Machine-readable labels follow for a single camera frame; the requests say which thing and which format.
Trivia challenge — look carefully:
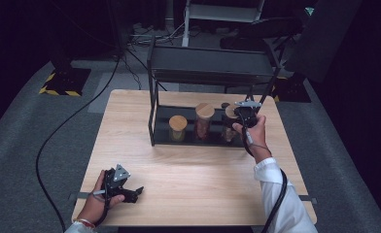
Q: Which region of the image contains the black metal two-tier rack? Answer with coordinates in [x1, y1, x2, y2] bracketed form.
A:
[147, 36, 282, 148]

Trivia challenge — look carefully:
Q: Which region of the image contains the person's right hand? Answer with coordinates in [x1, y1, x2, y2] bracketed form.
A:
[231, 115, 273, 165]

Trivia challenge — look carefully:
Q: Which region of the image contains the right hand-held gripper cable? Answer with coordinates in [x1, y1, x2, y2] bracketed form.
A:
[240, 111, 289, 233]

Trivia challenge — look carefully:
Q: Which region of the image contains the glass jar of brown grains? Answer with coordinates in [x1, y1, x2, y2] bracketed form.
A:
[223, 104, 242, 144]

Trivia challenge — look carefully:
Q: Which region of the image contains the yellow-black striped stand base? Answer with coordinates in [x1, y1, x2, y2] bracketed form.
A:
[38, 67, 92, 97]
[270, 76, 313, 104]

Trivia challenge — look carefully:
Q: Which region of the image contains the large black panel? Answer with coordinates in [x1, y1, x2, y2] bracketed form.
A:
[284, 0, 364, 83]

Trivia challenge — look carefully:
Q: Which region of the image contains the glass jar of red beans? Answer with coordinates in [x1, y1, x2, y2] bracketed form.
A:
[193, 102, 216, 142]

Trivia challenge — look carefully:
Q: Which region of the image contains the white metal frame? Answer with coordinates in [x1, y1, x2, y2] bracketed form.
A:
[181, 0, 266, 48]

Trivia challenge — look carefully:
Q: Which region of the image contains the left hand-held gripper cable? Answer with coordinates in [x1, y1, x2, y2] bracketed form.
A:
[89, 174, 113, 228]

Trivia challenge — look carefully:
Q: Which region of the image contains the person's left hand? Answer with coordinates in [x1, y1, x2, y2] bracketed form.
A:
[77, 170, 125, 225]

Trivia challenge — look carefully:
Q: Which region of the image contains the long black floor cable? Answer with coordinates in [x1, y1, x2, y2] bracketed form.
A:
[35, 48, 123, 233]

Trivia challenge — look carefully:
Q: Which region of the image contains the red string bracelet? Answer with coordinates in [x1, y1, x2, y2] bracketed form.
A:
[73, 218, 96, 229]

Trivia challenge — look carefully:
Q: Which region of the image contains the glass jar of green beans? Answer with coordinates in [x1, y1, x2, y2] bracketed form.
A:
[168, 115, 189, 144]

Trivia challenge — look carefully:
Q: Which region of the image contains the hand-held gripper cable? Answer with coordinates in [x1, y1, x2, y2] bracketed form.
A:
[240, 111, 289, 233]
[89, 174, 113, 228]

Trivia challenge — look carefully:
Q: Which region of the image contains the grey tape strip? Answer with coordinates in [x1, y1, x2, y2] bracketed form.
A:
[297, 194, 319, 205]
[69, 191, 99, 200]

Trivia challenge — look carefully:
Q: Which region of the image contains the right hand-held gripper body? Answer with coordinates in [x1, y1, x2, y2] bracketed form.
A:
[233, 100, 262, 128]

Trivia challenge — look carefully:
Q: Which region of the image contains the bundle of floor cables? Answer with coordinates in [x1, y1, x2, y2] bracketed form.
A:
[126, 22, 187, 45]

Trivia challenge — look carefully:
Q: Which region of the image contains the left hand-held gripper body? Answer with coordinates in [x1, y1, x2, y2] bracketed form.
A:
[102, 163, 131, 199]

